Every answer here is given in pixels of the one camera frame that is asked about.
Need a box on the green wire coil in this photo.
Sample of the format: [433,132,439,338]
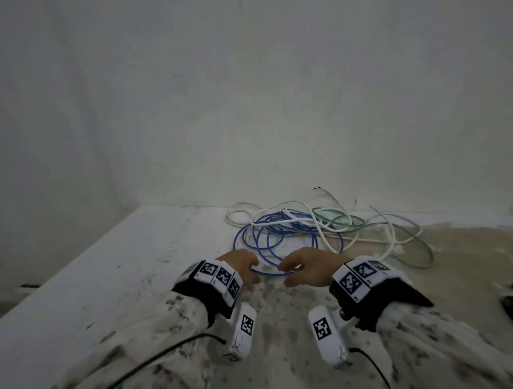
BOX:
[312,206,434,268]

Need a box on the black right camera lead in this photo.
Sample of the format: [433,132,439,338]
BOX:
[348,347,392,389]

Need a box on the person's left forearm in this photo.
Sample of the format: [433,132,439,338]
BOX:
[52,288,225,389]

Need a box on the clear blue-striped cable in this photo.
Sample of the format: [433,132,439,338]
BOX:
[234,210,345,277]

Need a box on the black right wristband with markers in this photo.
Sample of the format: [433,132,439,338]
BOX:
[328,256,434,333]

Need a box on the person's left hand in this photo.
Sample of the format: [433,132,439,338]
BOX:
[216,249,260,286]

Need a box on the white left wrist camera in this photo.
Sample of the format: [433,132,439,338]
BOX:
[218,302,257,363]

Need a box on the person's right forearm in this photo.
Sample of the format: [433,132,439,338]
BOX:
[376,298,513,389]

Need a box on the thin clear cable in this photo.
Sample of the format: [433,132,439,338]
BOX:
[226,187,424,247]

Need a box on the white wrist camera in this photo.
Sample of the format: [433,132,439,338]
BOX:
[307,305,353,369]
[218,302,257,363]

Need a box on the bundle of black cable ties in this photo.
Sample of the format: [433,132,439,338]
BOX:
[496,282,513,317]

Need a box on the black left camera lead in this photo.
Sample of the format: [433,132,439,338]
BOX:
[106,333,227,389]

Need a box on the person's right hand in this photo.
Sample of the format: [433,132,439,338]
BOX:
[279,247,353,289]

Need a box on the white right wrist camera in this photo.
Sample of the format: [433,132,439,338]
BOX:
[307,305,353,369]

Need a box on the black left wristband with markers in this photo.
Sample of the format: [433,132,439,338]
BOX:
[171,259,244,321]

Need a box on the black camera lead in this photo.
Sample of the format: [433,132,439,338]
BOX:
[348,347,392,389]
[106,333,227,389]

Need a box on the black wristband with markers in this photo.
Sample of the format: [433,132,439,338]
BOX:
[328,256,434,333]
[171,259,244,321]

